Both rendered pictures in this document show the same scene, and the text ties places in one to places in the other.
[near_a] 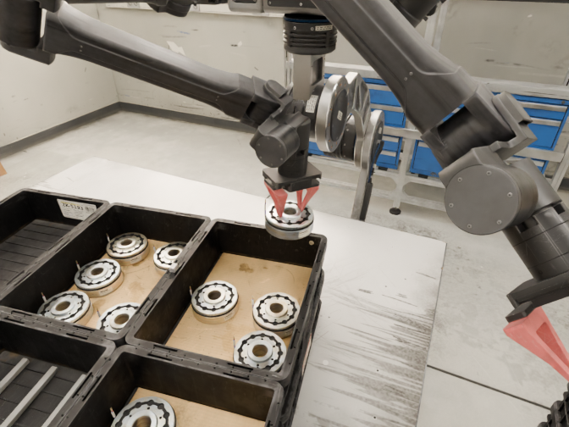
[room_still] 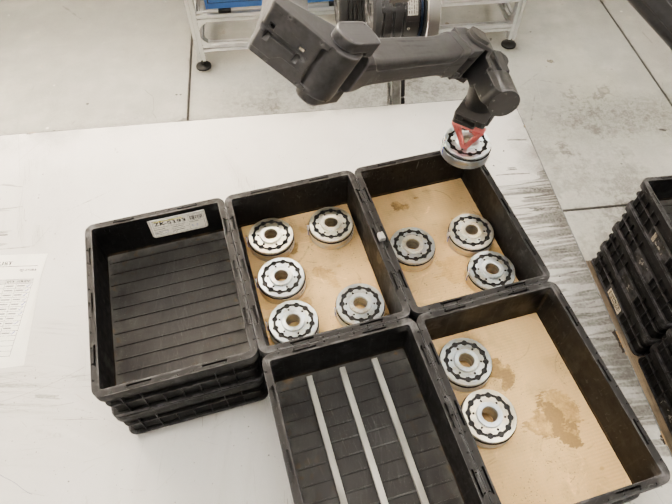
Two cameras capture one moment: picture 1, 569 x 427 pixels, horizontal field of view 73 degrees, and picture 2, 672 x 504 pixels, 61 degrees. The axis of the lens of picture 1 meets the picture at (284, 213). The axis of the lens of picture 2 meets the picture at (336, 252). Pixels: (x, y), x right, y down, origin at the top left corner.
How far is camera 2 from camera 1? 0.79 m
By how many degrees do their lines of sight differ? 30
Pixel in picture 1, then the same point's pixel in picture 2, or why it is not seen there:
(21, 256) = (157, 302)
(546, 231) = not seen: outside the picture
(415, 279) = (511, 147)
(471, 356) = not seen: hidden behind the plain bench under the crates
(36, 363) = (318, 374)
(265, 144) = (500, 98)
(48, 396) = (361, 388)
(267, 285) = (433, 212)
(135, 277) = (308, 263)
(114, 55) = (397, 70)
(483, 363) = not seen: hidden behind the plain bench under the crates
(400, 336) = (535, 206)
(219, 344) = (446, 281)
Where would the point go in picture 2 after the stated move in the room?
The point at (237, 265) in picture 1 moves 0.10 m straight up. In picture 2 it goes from (389, 206) to (392, 178)
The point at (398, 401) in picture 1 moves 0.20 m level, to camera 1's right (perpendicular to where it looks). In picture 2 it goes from (566, 256) to (621, 224)
